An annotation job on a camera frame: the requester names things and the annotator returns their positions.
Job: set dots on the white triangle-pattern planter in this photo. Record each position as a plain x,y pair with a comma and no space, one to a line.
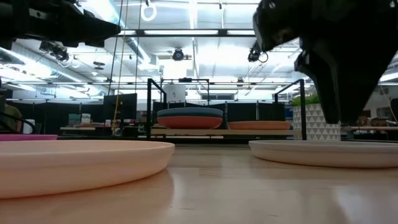
311,130

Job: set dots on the white chair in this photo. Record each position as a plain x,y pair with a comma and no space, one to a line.
29,126

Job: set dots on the black monitor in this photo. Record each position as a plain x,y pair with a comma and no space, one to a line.
124,105

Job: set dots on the green plant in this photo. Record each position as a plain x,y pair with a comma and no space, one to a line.
306,100

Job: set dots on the blue plate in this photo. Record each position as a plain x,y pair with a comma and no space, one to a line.
189,112

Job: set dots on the red-orange plate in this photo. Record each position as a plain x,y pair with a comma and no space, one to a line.
189,123

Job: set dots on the black overhead frame bar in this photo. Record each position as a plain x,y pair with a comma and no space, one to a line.
222,32

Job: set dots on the round black overhead camera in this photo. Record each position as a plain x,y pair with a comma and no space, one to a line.
178,55

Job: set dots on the magenta plate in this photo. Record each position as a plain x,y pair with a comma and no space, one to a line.
28,137

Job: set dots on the person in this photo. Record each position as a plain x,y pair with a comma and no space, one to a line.
363,120
11,116

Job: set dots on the small black device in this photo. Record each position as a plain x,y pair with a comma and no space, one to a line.
185,80

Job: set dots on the black ceiling camera cluster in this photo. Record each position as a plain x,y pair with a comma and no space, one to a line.
59,53

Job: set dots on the background wooden table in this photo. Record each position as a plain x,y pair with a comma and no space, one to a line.
77,128

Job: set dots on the small white box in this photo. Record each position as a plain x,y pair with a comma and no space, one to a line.
86,118

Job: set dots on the black partition panel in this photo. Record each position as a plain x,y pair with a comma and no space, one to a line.
56,115
242,112

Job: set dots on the cream white plate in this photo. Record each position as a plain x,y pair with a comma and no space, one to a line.
326,155

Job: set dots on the background wooden desk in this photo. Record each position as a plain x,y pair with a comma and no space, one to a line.
373,128

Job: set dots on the peach plate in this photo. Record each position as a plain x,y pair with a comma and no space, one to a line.
77,168

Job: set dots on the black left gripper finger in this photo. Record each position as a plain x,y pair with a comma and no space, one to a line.
99,29

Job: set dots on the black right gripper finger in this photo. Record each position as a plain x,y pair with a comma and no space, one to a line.
339,81

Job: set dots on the teal box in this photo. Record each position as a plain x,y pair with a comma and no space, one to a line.
74,119

